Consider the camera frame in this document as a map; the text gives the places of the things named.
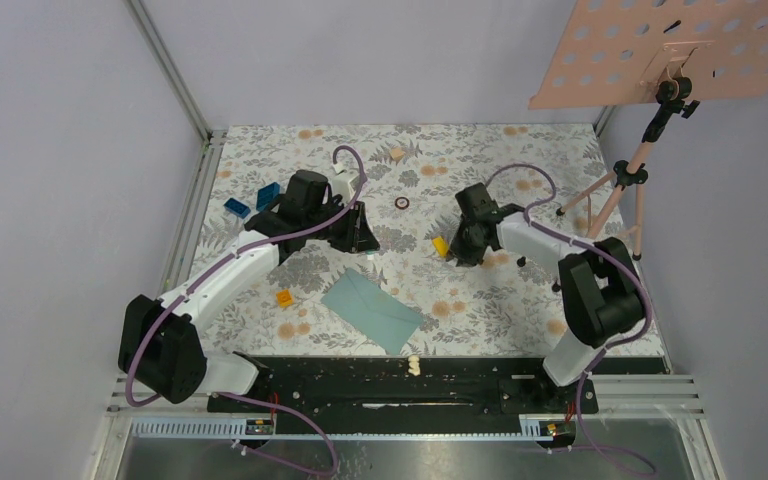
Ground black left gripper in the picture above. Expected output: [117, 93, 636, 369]
[305, 196, 379, 253]

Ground teal paper envelope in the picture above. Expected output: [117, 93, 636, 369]
[321, 269, 424, 355]

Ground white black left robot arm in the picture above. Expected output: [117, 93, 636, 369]
[117, 170, 380, 411]

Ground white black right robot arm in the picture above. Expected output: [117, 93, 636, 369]
[449, 183, 652, 412]

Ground yellow rectangular block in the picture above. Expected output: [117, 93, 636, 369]
[432, 236, 450, 258]

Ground floral patterned table mat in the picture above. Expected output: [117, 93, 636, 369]
[192, 124, 608, 357]

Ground small orange lego brick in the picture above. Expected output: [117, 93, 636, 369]
[275, 290, 294, 308]

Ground large blue lego brick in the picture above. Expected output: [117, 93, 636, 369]
[256, 182, 282, 212]

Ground cream chess knight piece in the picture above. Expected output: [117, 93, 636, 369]
[407, 355, 421, 376]

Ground small blue lego brick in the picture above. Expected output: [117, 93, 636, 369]
[223, 198, 251, 220]

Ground pink music stand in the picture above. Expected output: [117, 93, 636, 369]
[529, 1, 768, 260]

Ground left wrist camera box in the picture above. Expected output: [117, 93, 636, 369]
[330, 170, 360, 203]

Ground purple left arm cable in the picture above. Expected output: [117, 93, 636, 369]
[124, 145, 339, 478]

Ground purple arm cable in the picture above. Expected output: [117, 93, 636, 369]
[124, 145, 339, 478]
[486, 163, 658, 477]

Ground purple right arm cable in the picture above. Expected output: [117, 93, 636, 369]
[486, 163, 658, 477]

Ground aluminium frame post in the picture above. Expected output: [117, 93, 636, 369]
[124, 0, 216, 144]

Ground white slotted cable duct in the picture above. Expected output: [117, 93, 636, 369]
[131, 414, 559, 441]

